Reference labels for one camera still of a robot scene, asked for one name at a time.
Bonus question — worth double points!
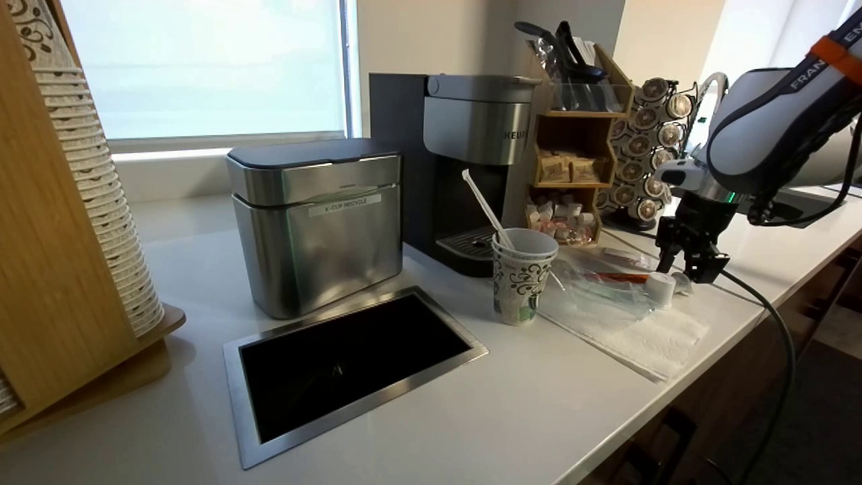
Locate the wooden cup holder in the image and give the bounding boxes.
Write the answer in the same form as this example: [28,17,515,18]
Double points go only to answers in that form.
[0,0,183,440]

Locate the clear plastic bag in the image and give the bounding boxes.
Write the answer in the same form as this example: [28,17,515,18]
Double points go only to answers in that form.
[541,246,711,358]

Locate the wooden condiment organizer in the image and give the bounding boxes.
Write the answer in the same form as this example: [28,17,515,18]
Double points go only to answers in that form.
[525,47,632,247]

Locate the patterned paper cup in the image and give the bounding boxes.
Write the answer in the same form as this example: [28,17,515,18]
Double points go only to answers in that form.
[494,230,557,327]

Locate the black utensils in organizer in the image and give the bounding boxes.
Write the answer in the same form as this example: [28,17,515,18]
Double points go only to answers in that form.
[515,22,606,110]

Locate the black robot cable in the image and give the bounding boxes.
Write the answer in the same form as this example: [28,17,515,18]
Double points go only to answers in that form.
[717,268,799,485]

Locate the coffee pod carousel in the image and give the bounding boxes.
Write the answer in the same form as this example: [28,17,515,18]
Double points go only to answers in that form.
[599,78,692,230]

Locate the white straw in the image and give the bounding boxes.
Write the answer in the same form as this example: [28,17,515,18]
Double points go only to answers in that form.
[460,171,515,250]

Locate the black coffee machine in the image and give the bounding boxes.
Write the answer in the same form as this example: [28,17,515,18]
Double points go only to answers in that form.
[370,74,535,278]

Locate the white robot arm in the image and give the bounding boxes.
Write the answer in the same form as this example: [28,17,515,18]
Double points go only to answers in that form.
[657,10,862,282]

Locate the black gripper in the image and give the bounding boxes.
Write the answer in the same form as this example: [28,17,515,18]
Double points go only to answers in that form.
[657,195,736,282]

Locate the stainless steel trash bin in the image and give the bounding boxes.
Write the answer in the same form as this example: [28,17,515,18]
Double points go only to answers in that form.
[226,137,401,320]

